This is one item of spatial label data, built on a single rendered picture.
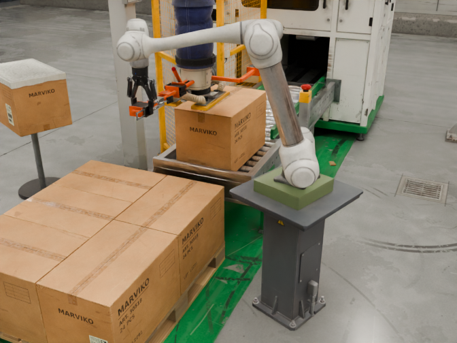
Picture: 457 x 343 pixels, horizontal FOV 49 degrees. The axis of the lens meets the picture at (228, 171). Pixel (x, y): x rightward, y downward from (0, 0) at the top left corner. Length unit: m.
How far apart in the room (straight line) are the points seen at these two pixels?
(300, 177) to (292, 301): 0.85
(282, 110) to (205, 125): 1.04
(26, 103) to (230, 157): 1.55
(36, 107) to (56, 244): 1.47
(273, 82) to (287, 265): 1.03
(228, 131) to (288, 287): 1.00
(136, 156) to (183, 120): 1.23
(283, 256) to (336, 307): 0.53
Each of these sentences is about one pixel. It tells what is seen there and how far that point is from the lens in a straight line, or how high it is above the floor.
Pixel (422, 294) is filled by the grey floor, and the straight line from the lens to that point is 3.31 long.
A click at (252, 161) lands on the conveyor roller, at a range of 3.41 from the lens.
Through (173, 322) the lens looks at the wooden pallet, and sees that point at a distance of 2.91.
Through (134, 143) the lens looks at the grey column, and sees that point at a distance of 4.33.
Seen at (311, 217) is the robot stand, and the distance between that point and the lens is 2.41.
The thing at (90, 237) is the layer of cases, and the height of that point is 0.54.
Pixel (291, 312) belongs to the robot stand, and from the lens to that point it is 2.88.
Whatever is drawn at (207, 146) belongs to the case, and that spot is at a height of 0.73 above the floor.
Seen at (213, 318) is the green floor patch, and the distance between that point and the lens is 2.94.
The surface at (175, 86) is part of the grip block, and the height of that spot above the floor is 1.22.
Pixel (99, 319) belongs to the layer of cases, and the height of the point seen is 0.45.
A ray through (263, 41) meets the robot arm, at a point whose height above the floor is 1.57.
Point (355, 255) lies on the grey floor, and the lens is 3.52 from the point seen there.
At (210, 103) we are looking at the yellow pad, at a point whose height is 1.08.
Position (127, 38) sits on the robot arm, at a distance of 2.19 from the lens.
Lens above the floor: 1.97
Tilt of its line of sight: 26 degrees down
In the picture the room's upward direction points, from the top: straight up
